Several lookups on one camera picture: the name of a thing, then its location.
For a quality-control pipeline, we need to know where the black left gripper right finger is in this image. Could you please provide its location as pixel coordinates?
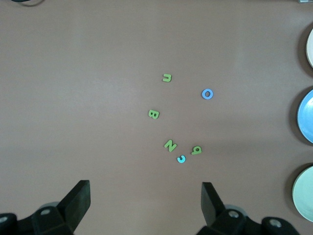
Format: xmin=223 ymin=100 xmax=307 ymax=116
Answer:
xmin=197 ymin=182 xmax=247 ymax=235

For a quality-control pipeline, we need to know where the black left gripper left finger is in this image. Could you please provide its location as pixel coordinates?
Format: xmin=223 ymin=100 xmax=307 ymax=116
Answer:
xmin=31 ymin=180 xmax=91 ymax=235

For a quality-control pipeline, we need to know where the pale green plate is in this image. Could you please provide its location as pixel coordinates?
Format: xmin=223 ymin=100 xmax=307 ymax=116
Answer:
xmin=291 ymin=165 xmax=313 ymax=221

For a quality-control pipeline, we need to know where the blue letter O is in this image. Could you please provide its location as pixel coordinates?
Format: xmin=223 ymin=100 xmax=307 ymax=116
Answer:
xmin=201 ymin=88 xmax=215 ymax=101

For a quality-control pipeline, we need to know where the blue plate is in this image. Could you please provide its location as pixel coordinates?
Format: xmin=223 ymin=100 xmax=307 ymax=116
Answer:
xmin=296 ymin=89 xmax=313 ymax=144

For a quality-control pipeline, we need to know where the beige plate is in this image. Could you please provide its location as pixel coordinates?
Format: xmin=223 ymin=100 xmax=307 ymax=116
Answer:
xmin=306 ymin=27 xmax=313 ymax=70

